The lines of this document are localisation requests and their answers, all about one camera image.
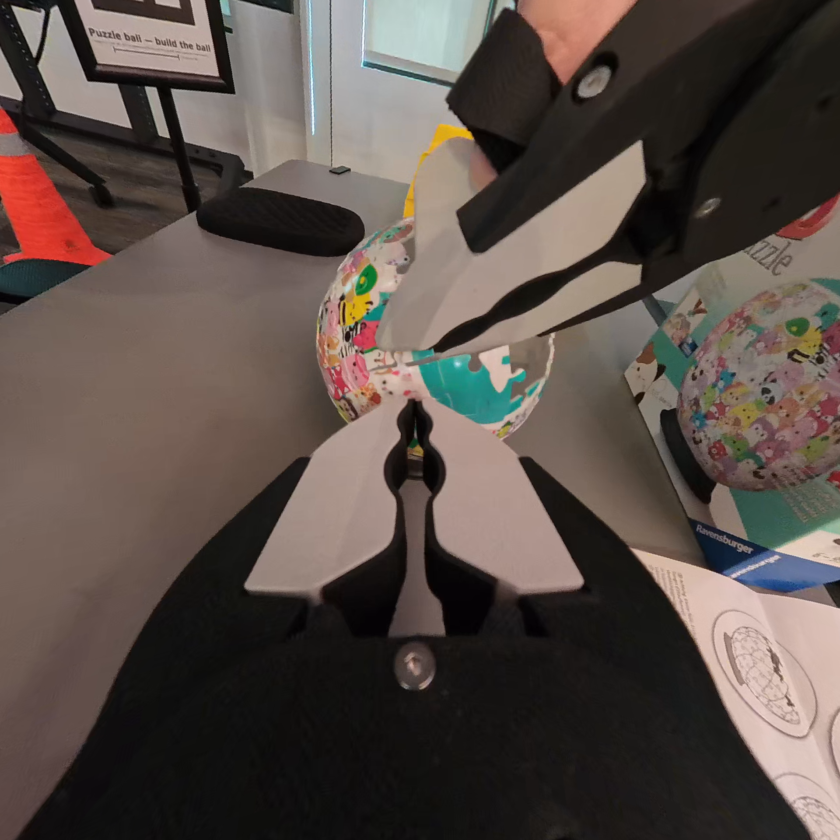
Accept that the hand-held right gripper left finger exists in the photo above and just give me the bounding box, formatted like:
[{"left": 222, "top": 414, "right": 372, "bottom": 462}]
[{"left": 243, "top": 397, "right": 417, "bottom": 636}]

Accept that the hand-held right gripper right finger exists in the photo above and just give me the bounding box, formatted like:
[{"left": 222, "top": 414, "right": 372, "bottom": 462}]
[{"left": 417, "top": 397, "right": 586, "bottom": 636}]

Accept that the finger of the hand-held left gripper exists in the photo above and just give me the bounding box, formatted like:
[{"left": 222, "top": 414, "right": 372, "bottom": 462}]
[
  {"left": 377, "top": 139, "right": 649, "bottom": 353},
  {"left": 434, "top": 261, "right": 643, "bottom": 353}
]

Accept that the colourful puzzle ball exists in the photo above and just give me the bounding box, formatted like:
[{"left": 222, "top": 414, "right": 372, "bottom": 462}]
[{"left": 316, "top": 220, "right": 556, "bottom": 442}]

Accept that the puzzle ball box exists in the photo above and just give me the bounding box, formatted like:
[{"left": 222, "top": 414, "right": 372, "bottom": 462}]
[{"left": 623, "top": 196, "right": 840, "bottom": 593}]

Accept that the person's left hand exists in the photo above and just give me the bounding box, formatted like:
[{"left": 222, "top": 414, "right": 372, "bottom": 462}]
[{"left": 517, "top": 0, "right": 634, "bottom": 84}]

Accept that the yellow object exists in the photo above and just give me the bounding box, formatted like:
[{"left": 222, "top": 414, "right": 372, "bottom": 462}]
[{"left": 403, "top": 123, "right": 475, "bottom": 221}]

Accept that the black padded rest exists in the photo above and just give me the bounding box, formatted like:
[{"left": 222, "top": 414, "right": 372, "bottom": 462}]
[{"left": 196, "top": 188, "right": 366, "bottom": 258}]

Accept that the door window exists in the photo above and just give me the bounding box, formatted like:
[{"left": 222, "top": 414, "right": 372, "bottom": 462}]
[{"left": 361, "top": 0, "right": 503, "bottom": 88}]

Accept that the black sign stand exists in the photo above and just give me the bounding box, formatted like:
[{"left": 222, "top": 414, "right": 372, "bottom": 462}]
[{"left": 154, "top": 84, "right": 203, "bottom": 212}]

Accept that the paper instruction sheet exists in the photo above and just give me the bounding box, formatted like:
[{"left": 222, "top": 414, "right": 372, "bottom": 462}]
[{"left": 629, "top": 546, "right": 840, "bottom": 840}]

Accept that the black framed sign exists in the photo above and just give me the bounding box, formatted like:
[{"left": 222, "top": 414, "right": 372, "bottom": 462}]
[{"left": 60, "top": 0, "right": 236, "bottom": 95}]

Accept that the dark green chair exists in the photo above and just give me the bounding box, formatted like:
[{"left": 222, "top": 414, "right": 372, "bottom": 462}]
[{"left": 0, "top": 257, "right": 91, "bottom": 308}]

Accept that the orange traffic cone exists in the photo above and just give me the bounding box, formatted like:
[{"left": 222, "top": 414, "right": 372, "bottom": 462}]
[{"left": 0, "top": 107, "right": 111, "bottom": 266}]

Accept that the black metal rack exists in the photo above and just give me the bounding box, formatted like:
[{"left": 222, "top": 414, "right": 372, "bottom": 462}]
[{"left": 0, "top": 0, "right": 248, "bottom": 206}]

